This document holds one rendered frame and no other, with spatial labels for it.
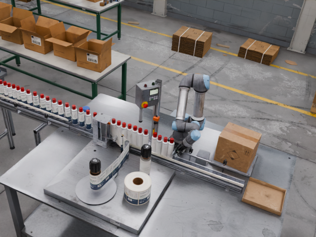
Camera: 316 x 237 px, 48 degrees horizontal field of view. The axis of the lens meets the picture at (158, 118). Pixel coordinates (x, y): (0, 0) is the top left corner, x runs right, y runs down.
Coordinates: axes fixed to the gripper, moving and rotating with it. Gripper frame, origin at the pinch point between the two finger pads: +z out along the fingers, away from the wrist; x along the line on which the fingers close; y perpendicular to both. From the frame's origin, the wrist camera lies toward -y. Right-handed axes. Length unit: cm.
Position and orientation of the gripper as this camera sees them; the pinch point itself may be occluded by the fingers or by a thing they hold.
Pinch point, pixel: (173, 154)
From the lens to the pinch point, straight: 301.9
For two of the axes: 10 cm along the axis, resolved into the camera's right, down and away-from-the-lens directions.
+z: -5.1, 5.6, 6.5
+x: 7.5, 6.6, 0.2
